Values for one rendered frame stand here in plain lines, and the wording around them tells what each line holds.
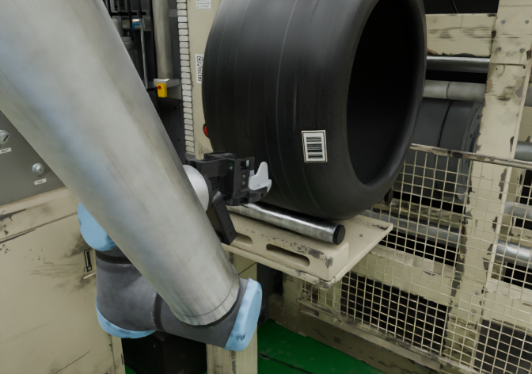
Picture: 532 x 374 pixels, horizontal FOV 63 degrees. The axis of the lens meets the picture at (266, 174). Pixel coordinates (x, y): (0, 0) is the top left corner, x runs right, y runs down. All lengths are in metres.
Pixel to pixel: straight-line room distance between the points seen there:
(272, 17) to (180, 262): 0.51
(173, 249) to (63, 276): 0.96
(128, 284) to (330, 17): 0.52
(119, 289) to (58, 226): 0.68
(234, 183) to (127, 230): 0.37
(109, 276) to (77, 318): 0.81
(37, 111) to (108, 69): 0.05
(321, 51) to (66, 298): 0.98
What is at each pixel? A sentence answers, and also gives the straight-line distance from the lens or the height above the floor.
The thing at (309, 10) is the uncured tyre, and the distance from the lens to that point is 0.78.
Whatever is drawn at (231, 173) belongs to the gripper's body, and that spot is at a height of 1.10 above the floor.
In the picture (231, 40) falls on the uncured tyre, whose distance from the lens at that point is 0.84.
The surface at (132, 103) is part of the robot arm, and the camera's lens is 0.30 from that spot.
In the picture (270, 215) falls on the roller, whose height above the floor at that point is 0.91.
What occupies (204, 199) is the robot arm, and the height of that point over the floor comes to 1.08.
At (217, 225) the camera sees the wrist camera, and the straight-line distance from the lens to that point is 0.75.
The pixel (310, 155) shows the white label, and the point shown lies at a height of 1.11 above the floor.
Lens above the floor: 1.33
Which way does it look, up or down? 19 degrees down
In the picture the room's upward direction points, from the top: straight up
